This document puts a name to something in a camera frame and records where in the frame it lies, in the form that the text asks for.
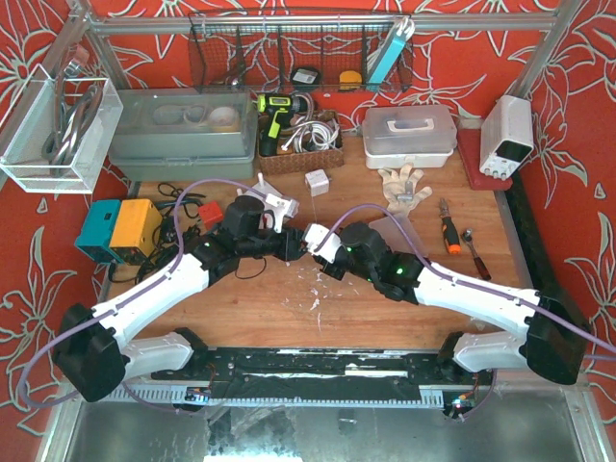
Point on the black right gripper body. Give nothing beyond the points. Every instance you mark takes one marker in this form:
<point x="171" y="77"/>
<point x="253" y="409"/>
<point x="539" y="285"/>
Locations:
<point x="332" y="267"/>

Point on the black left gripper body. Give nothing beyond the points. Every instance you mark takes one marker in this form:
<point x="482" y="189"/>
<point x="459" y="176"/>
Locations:
<point x="294" y="243"/>

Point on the clear tray of red parts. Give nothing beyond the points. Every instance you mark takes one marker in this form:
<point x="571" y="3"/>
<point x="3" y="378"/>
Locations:
<point x="393" y="237"/>

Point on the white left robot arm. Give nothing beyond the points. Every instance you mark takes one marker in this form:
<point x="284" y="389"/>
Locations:
<point x="98" y="347"/>

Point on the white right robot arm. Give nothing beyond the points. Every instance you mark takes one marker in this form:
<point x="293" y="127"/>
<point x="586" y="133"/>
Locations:
<point x="540" y="331"/>

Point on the red cube power socket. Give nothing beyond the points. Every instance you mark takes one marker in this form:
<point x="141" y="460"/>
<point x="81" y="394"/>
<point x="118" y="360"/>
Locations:
<point x="210" y="214"/>

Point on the white work gloves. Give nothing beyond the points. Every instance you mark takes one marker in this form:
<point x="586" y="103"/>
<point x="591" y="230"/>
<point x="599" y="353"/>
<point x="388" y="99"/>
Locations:
<point x="405" y="180"/>

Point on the white cube power adapter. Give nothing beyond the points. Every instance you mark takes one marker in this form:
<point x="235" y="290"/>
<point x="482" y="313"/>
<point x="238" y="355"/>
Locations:
<point x="317" y="182"/>

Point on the woven wicker basket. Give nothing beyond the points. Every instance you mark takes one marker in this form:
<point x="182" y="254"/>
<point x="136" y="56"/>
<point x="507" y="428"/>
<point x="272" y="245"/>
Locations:
<point x="317" y="144"/>

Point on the yellow teal soldering station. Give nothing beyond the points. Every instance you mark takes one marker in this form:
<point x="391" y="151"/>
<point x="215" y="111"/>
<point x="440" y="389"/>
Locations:
<point x="120" y="231"/>

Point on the grey plastic toolbox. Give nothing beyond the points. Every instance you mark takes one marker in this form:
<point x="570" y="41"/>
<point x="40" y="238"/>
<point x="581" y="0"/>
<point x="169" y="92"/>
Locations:
<point x="167" y="135"/>

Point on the white plastic storage box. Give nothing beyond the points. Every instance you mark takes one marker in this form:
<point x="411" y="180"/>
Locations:
<point x="424" y="136"/>

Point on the red mat under supply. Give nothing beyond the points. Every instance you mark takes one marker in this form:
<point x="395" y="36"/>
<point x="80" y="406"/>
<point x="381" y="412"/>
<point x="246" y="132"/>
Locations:
<point x="468" y="145"/>

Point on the yellow tape measure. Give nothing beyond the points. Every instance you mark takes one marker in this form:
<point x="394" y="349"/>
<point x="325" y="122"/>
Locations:
<point x="350" y="80"/>

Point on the white bench power supply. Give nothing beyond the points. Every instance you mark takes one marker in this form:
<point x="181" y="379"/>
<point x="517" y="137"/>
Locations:
<point x="506" y="137"/>

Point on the teal white book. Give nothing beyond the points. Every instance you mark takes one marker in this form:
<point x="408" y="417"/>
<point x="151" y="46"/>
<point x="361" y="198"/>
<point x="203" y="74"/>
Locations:
<point x="381" y="61"/>

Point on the white peg base plate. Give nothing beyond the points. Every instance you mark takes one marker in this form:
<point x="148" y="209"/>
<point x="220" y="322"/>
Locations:
<point x="278" y="208"/>

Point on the green black cordless drill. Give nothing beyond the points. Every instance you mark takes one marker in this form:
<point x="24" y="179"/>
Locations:
<point x="279" y="109"/>

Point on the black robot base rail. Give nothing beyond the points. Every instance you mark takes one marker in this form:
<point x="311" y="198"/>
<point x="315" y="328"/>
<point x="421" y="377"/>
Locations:
<point x="325" y="374"/>

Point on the black wire wall basket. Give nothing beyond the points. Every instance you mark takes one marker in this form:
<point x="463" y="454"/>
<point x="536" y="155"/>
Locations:
<point x="258" y="51"/>

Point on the clear acrylic wall bin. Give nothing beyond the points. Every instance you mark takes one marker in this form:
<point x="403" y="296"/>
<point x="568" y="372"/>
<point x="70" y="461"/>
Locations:
<point x="56" y="137"/>

